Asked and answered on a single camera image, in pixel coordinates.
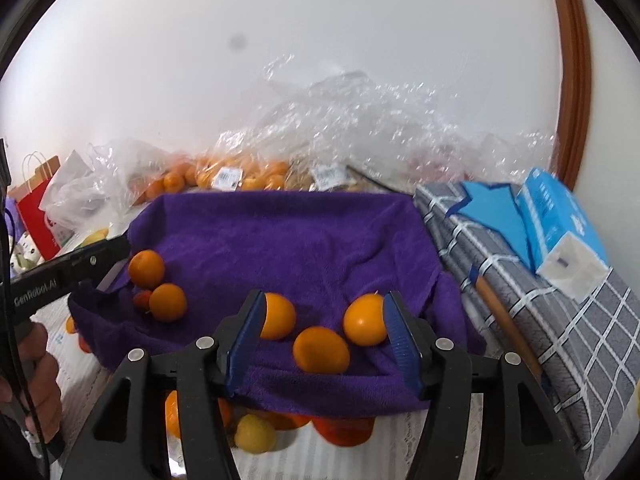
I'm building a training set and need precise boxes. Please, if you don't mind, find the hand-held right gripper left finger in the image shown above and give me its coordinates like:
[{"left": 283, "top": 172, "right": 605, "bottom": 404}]
[{"left": 60, "top": 289, "right": 266, "bottom": 480}]

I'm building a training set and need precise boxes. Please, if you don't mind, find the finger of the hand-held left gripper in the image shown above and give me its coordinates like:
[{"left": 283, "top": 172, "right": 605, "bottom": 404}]
[{"left": 66, "top": 234, "right": 133, "bottom": 287}]

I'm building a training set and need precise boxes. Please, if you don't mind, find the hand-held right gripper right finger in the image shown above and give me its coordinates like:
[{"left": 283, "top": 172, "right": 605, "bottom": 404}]
[{"left": 382, "top": 290, "right": 586, "bottom": 480}]

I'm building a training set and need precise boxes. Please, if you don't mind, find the orange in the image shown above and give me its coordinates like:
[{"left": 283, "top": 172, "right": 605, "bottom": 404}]
[
  {"left": 149, "top": 283, "right": 188, "bottom": 323},
  {"left": 312, "top": 416, "right": 375, "bottom": 447},
  {"left": 128, "top": 250, "right": 166, "bottom": 289},
  {"left": 293, "top": 326, "right": 351, "bottom": 375},
  {"left": 260, "top": 293, "right": 297, "bottom": 341},
  {"left": 165, "top": 389, "right": 232, "bottom": 440},
  {"left": 343, "top": 294, "right": 389, "bottom": 347}
]

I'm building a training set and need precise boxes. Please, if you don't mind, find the purple towel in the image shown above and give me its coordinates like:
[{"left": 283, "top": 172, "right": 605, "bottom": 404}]
[{"left": 67, "top": 191, "right": 487, "bottom": 418}]

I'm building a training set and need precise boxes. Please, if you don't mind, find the person's left hand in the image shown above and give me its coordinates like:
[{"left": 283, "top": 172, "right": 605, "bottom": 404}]
[{"left": 0, "top": 322, "right": 64, "bottom": 445}]

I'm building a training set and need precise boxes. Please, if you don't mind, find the white plastic bag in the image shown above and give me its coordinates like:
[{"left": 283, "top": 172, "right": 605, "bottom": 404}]
[{"left": 39, "top": 149, "right": 118, "bottom": 248}]

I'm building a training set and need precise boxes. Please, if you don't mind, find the red paper bag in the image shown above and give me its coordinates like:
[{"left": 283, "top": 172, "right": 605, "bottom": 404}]
[{"left": 7, "top": 152, "right": 63, "bottom": 261}]

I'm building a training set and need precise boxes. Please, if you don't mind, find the small yellow fruit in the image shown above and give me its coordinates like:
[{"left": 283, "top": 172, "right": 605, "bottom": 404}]
[{"left": 235, "top": 414, "right": 277, "bottom": 455}]

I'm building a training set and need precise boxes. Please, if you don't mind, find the clear plastic bag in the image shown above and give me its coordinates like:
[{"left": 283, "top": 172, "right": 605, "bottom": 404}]
[{"left": 85, "top": 139, "right": 201, "bottom": 206}]

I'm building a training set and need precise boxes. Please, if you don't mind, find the wooden stick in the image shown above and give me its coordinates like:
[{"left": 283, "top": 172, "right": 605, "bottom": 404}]
[{"left": 472, "top": 272, "right": 545, "bottom": 381}]

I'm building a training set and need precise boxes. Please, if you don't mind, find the grey checked cloth bag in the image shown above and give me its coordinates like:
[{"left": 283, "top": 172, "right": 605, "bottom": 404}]
[{"left": 414, "top": 181, "right": 640, "bottom": 473}]

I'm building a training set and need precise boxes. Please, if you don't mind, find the clear bag of oranges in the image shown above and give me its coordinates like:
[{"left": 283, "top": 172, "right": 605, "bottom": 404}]
[{"left": 131, "top": 155, "right": 292, "bottom": 206}]

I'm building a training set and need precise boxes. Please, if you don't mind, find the blue paper star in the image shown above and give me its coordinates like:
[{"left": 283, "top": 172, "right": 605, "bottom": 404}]
[{"left": 447, "top": 181, "right": 533, "bottom": 268}]

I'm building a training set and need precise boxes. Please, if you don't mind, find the clear bag of brown fruit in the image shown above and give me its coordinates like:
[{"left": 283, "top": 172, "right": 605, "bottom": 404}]
[{"left": 287, "top": 152, "right": 371, "bottom": 193}]

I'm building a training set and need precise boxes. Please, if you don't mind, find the blue tissue pack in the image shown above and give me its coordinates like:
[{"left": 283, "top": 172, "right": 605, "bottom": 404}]
[{"left": 515, "top": 167, "right": 612, "bottom": 303}]

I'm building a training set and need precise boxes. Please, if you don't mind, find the crumpled clear plastic wrap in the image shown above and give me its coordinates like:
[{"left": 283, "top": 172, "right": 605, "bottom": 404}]
[{"left": 215, "top": 52, "right": 558, "bottom": 196}]

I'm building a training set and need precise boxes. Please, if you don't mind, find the black cable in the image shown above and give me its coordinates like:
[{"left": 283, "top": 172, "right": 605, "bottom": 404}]
[{"left": 0, "top": 180, "right": 51, "bottom": 480}]

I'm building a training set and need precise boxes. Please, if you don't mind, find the brown wooden door frame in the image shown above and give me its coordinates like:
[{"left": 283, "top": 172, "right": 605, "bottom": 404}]
[{"left": 542, "top": 0, "right": 593, "bottom": 191}]

